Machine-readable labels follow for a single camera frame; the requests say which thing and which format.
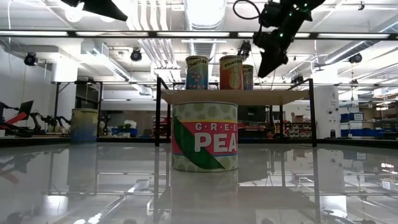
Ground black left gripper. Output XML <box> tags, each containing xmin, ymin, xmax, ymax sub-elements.
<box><xmin>60</xmin><ymin>0</ymin><xmax>129</xmax><ymax>22</ymax></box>

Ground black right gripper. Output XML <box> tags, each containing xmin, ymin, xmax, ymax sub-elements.
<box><xmin>252</xmin><ymin>29</ymin><xmax>290</xmax><ymax>79</ymax></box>

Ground peas label blue tin can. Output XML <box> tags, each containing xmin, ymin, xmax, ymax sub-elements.
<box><xmin>242</xmin><ymin>64</ymin><xmax>254</xmax><ymax>91</ymax></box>

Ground pineapple label orange tin can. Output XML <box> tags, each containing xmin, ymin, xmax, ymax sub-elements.
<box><xmin>218</xmin><ymin>55</ymin><xmax>244</xmax><ymax>91</ymax></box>

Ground cherries label tin can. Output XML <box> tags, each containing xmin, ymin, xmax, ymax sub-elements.
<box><xmin>185</xmin><ymin>55</ymin><xmax>210</xmax><ymax>91</ymax></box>

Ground green peas label tin can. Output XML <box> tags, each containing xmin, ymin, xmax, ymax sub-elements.
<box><xmin>171</xmin><ymin>101</ymin><xmax>239</xmax><ymax>173</ymax></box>

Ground yellow and blue tin can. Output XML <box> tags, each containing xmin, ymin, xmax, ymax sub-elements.
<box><xmin>70</xmin><ymin>108</ymin><xmax>99</xmax><ymax>145</ymax></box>

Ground wooden shelf black metal legs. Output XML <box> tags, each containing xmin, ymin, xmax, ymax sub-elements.
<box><xmin>154</xmin><ymin>77</ymin><xmax>318</xmax><ymax>147</ymax></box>

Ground cardboard box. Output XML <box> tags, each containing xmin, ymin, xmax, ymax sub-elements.
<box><xmin>290</xmin><ymin>111</ymin><xmax>307</xmax><ymax>124</ymax></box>

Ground black metal rack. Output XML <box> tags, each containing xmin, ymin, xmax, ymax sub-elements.
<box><xmin>53</xmin><ymin>80</ymin><xmax>104</xmax><ymax>138</ymax></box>

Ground blue storage bin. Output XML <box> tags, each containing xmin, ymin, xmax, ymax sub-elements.
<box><xmin>340</xmin><ymin>111</ymin><xmax>364</xmax><ymax>122</ymax></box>
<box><xmin>340</xmin><ymin>127</ymin><xmax>388</xmax><ymax>138</ymax></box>

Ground black ceiling-mounted camera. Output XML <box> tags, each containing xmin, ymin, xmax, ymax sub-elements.
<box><xmin>348</xmin><ymin>52</ymin><xmax>363</xmax><ymax>65</ymax></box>
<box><xmin>238</xmin><ymin>40</ymin><xmax>252</xmax><ymax>60</ymax></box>
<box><xmin>129</xmin><ymin>48</ymin><xmax>143</xmax><ymax>62</ymax></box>
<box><xmin>24</xmin><ymin>52</ymin><xmax>39</xmax><ymax>67</ymax></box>

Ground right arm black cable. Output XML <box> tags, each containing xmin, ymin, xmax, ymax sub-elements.
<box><xmin>232</xmin><ymin>0</ymin><xmax>264</xmax><ymax>21</ymax></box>

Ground silver ventilation duct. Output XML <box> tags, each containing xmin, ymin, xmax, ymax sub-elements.
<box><xmin>183</xmin><ymin>0</ymin><xmax>228</xmax><ymax>58</ymax></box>

